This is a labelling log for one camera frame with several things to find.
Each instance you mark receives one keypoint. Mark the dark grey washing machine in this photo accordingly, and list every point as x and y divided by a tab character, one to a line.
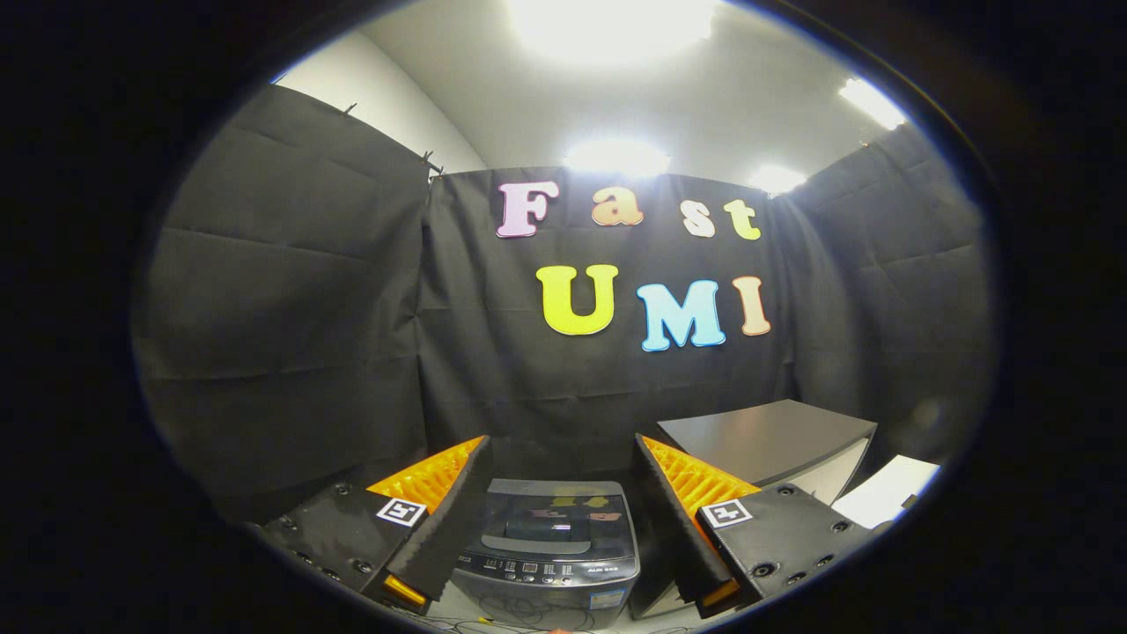
546	586

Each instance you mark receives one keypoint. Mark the white flat board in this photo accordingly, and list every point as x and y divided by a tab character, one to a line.
885	493

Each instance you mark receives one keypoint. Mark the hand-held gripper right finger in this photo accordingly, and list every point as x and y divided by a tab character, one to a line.
673	519

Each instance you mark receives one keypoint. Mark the long rectangular ceiling light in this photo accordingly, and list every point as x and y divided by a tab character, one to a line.
872	102

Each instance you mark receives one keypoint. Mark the large round ceiling light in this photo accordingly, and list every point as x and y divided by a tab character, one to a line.
612	26

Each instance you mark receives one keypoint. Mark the dark washing machine lid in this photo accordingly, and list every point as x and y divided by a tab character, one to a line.
563	519

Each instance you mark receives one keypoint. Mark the small round ceiling light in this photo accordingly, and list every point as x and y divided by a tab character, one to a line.
775	180
616	158

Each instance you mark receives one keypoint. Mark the black backdrop cloth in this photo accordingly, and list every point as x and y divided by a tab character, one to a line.
308	308

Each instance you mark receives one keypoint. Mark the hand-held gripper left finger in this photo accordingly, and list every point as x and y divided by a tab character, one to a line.
453	519

